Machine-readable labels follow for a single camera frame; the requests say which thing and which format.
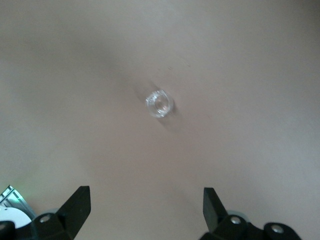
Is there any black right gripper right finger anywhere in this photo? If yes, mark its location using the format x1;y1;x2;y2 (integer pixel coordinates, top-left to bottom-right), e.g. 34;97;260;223
199;187;263;240

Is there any small clear glass cup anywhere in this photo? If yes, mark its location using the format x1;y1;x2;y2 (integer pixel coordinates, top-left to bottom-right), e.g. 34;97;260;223
144;88;175;118

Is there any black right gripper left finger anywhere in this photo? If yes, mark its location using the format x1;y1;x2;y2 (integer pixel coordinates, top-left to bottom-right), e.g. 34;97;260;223
32;185;91;240

